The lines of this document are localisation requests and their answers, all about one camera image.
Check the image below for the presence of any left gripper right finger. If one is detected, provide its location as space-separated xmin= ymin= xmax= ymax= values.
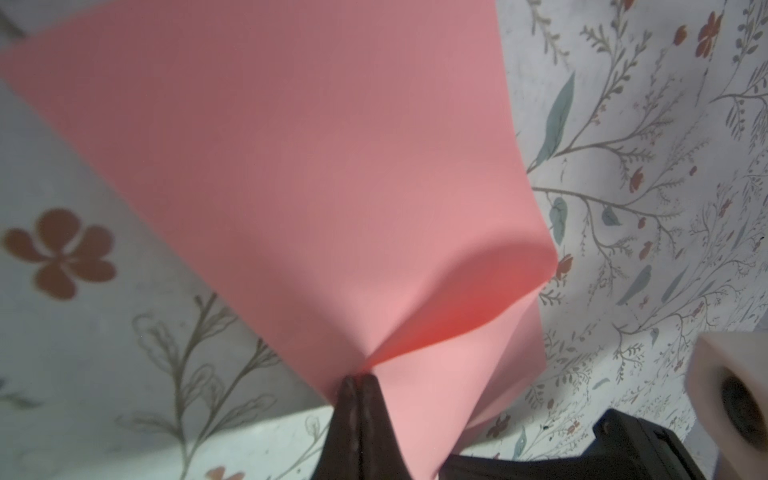
xmin=359 ymin=374 xmax=411 ymax=480

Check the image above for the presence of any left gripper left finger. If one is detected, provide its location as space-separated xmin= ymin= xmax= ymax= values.
xmin=311 ymin=377 xmax=360 ymax=480

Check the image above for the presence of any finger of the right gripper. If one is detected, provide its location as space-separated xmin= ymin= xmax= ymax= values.
xmin=439 ymin=409 xmax=705 ymax=480

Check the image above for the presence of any pink square paper sheet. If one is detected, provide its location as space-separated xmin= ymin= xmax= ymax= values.
xmin=1 ymin=1 xmax=557 ymax=479

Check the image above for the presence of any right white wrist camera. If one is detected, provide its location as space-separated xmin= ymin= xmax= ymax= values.
xmin=685 ymin=331 xmax=767 ymax=479

